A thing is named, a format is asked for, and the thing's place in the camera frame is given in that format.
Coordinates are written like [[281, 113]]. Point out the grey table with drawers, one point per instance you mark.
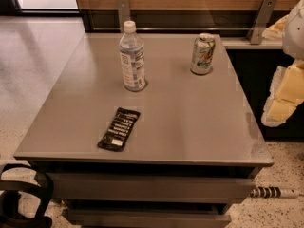
[[195, 150]]

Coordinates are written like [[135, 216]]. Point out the left metal wall bracket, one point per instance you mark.
[[123, 12]]

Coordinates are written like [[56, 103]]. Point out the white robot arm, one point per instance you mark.
[[293, 33]]

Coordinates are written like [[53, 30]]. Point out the metal wall bracket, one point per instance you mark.
[[123, 12], [263, 16]]

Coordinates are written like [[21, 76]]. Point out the right metal wall bracket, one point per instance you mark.
[[263, 16]]

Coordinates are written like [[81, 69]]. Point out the clear plastic water bottle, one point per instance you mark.
[[131, 48]]

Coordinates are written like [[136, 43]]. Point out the green white 7up can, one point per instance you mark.
[[203, 50]]

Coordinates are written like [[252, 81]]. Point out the black snack bar wrapper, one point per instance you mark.
[[119, 130]]

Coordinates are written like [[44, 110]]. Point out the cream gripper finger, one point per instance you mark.
[[286, 94], [275, 31]]

